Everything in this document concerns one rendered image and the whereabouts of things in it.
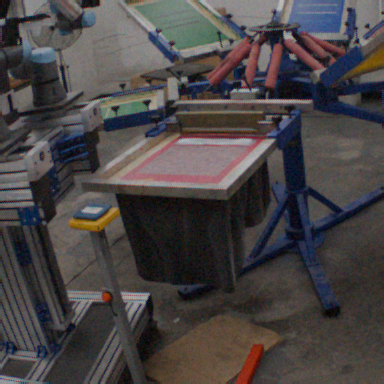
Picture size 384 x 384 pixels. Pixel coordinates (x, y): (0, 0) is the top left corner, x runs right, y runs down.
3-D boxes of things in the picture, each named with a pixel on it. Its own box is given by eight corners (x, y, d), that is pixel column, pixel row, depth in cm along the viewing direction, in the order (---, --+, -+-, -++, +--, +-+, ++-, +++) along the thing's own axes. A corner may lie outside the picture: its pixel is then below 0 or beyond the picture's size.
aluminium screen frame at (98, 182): (227, 200, 193) (226, 189, 192) (83, 191, 221) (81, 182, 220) (299, 124, 256) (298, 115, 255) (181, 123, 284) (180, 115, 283)
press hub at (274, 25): (321, 259, 333) (296, 23, 283) (259, 254, 352) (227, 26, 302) (337, 227, 364) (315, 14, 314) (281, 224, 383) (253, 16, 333)
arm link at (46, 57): (43, 82, 227) (38, 51, 222) (25, 83, 235) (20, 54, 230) (65, 74, 235) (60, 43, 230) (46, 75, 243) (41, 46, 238)
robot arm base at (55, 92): (27, 108, 234) (23, 86, 230) (42, 98, 247) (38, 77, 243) (58, 103, 230) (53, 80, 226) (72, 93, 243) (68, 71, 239)
